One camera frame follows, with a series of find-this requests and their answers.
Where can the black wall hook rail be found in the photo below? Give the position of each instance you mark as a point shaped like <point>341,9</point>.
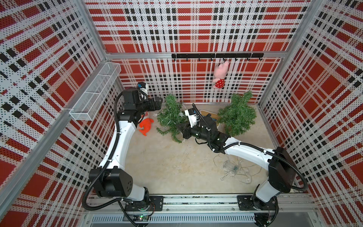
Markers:
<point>218,55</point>

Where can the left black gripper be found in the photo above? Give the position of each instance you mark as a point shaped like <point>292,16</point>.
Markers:
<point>157,105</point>

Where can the pink pig plush toy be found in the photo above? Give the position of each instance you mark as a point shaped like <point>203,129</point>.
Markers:
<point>220,73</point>

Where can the small green christmas tree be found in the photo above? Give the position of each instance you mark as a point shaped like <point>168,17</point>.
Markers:
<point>238,117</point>
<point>170,116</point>

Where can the white tissue box wooden lid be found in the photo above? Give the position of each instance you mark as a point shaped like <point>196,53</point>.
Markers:
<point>213,116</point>

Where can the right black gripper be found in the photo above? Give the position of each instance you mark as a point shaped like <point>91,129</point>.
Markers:
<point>185,132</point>

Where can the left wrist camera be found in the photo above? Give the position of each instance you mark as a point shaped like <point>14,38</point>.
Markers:
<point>143,87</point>

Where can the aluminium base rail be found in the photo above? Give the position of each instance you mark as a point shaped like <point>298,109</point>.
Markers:
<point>208,210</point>

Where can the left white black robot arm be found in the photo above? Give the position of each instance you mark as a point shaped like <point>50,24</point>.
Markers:
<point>110,183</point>

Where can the red shark plush toy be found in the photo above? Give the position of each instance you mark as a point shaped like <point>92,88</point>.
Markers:
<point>146,124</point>

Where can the white wire mesh basket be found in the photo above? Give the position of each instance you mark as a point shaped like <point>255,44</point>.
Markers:
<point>101,81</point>

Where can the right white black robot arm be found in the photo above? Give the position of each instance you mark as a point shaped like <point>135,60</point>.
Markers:
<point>283,175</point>

